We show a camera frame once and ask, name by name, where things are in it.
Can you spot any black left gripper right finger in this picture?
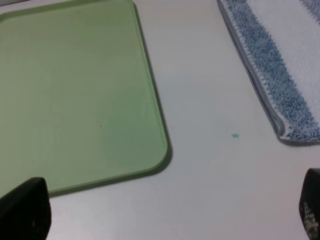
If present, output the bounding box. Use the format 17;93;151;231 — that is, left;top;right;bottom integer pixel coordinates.
299;168;320;240

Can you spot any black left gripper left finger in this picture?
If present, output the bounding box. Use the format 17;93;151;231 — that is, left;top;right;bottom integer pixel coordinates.
0;177;52;240

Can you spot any blue white striped towel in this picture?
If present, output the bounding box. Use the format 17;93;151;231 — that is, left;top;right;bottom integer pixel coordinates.
217;0;320;145

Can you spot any green plastic tray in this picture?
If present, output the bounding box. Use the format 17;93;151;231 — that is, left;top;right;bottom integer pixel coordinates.
0;0;169;196

